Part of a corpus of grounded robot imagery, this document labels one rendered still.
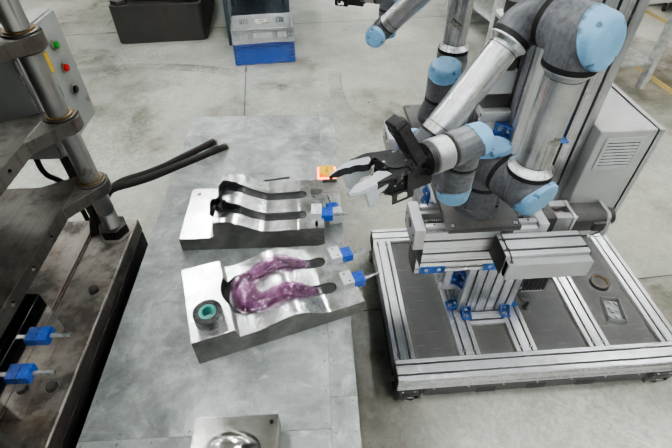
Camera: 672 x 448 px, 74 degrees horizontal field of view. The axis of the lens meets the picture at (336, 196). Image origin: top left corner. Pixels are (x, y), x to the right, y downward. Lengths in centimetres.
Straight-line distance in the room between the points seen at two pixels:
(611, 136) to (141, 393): 155
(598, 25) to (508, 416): 168
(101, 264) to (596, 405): 211
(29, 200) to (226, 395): 88
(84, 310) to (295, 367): 71
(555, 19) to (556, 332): 155
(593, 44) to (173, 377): 128
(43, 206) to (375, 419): 152
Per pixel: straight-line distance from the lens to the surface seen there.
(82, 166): 161
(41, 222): 159
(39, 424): 149
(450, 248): 148
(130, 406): 139
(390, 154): 88
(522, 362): 212
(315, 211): 154
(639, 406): 253
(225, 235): 156
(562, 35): 105
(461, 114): 108
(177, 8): 529
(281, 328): 134
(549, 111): 112
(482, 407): 224
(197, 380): 136
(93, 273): 173
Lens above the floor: 198
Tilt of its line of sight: 42 degrees down
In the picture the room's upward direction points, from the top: straight up
